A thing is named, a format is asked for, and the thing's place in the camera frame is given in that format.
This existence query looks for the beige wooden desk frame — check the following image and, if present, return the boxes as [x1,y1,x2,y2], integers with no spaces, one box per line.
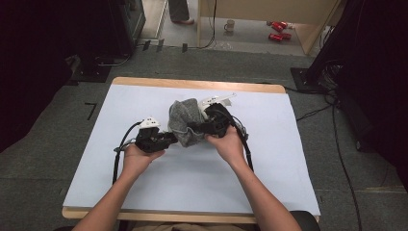
[195,0,343,56]

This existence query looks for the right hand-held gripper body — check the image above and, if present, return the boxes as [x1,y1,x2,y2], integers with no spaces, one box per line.
[197,92,238,139]

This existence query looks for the wooden table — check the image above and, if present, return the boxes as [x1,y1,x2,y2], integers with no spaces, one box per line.
[61,76,320,225]

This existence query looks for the black angled tape mark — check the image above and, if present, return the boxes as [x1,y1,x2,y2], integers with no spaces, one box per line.
[84,102,98,121]

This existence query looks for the grey fluffy towel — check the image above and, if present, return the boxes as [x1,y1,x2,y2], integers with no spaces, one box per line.
[167,97,210,148]

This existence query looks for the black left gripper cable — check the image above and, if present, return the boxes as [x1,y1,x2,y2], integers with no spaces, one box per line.
[112,120,142,186]

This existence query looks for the person's beige trousers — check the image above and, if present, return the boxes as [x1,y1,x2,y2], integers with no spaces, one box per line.
[131,220,258,231]

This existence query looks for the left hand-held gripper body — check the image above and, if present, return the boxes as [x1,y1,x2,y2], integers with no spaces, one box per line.
[135,116,163,153]

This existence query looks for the person's left hand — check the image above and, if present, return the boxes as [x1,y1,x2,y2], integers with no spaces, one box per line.
[122,143,166,179]

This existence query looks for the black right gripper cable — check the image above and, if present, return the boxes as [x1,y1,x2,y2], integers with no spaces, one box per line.
[229,112,254,172]

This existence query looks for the person's right hand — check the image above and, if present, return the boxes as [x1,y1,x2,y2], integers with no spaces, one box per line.
[205,126,246,167]

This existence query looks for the black hanging cable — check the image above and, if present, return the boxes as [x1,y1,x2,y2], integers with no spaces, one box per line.
[198,0,217,50]

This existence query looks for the black curtain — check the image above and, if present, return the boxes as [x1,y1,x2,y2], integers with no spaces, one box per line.
[307,0,408,193]
[0,0,112,153]

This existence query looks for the black stand base with cables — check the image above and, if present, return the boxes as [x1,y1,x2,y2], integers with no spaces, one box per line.
[290,59,343,94]

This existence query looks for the pale blue table sheet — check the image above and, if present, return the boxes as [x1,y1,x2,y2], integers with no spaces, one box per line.
[62,84,321,217]

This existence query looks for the long black floor cable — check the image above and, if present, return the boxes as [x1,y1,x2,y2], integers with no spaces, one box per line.
[296,95,364,231]

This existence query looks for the dark cabinet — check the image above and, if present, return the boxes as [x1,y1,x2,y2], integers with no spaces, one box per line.
[107,0,147,57]

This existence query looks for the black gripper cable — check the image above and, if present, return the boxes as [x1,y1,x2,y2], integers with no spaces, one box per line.
[112,120,142,186]
[229,112,254,172]

